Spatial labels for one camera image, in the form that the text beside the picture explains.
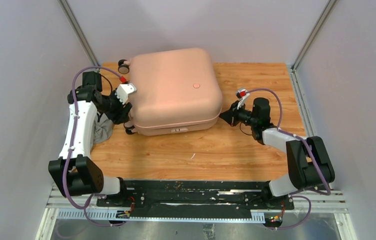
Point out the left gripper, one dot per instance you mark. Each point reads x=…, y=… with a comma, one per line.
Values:
x=123, y=115

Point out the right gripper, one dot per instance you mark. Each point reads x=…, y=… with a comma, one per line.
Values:
x=230, y=116

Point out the pink suitcase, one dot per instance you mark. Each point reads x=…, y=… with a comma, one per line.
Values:
x=177, y=92

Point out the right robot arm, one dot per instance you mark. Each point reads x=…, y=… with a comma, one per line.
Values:
x=308, y=162

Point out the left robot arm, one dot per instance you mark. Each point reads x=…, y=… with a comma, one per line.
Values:
x=74, y=172

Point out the grey cloth garment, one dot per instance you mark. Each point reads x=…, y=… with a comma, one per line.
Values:
x=102, y=129

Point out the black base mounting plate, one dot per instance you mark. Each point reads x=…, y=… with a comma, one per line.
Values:
x=193, y=199

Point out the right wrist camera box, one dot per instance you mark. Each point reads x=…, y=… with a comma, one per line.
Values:
x=242, y=95

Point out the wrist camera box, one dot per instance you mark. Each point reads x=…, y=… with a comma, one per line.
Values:
x=123, y=91
x=242, y=95

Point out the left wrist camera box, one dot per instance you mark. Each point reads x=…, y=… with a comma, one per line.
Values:
x=123, y=91

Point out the aluminium frame rails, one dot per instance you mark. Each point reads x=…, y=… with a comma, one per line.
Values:
x=306, y=202

